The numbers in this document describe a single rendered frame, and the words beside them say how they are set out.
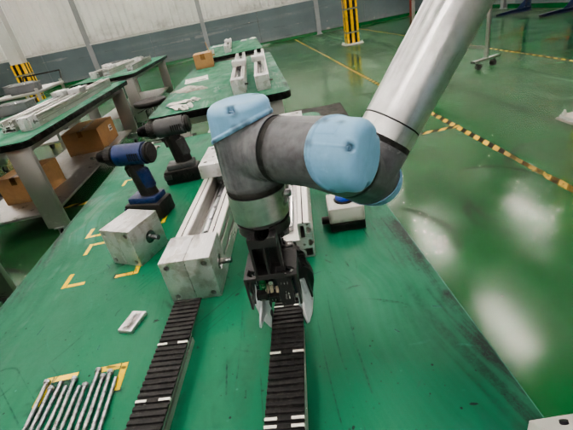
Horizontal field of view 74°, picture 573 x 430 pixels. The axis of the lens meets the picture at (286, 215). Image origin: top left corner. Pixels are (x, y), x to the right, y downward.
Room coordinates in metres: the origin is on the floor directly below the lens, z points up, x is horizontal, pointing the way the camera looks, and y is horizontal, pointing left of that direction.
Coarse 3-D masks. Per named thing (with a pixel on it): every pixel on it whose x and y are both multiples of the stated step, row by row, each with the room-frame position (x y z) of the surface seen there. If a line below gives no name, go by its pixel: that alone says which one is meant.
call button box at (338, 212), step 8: (328, 200) 0.77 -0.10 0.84; (336, 200) 0.76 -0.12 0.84; (328, 208) 0.74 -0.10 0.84; (336, 208) 0.73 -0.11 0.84; (344, 208) 0.73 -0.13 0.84; (352, 208) 0.72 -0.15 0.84; (360, 208) 0.72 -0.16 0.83; (328, 216) 0.76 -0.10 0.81; (336, 216) 0.73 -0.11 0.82; (344, 216) 0.73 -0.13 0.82; (352, 216) 0.72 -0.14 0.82; (360, 216) 0.72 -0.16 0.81; (336, 224) 0.73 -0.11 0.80; (344, 224) 0.73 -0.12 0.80; (352, 224) 0.72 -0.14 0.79; (360, 224) 0.72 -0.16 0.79
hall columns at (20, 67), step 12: (348, 0) 10.57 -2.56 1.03; (0, 12) 10.82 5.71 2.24; (348, 12) 10.57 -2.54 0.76; (0, 24) 10.56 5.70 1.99; (348, 24) 10.57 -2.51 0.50; (0, 36) 10.56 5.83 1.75; (12, 36) 10.82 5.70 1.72; (348, 36) 10.57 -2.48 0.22; (12, 48) 10.56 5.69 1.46; (12, 60) 10.56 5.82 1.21; (24, 60) 10.82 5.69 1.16; (24, 72) 10.54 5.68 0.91; (36, 96) 10.54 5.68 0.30
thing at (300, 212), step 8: (288, 184) 0.91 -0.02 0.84; (296, 192) 0.80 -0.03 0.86; (304, 192) 0.79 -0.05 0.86; (288, 200) 0.82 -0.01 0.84; (296, 200) 0.76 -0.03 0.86; (304, 200) 0.75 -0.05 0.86; (296, 208) 0.80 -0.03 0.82; (304, 208) 0.71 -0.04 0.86; (296, 216) 0.76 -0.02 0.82; (304, 216) 0.68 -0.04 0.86; (296, 224) 0.72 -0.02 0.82; (304, 224) 0.66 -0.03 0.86; (312, 224) 0.75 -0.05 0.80; (296, 232) 0.69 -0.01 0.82; (304, 232) 0.66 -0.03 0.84; (312, 232) 0.68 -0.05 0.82; (288, 240) 0.67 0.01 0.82; (296, 240) 0.66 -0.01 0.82; (304, 240) 0.66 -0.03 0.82; (312, 240) 0.65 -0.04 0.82; (304, 248) 0.66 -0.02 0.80; (312, 248) 0.68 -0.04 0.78
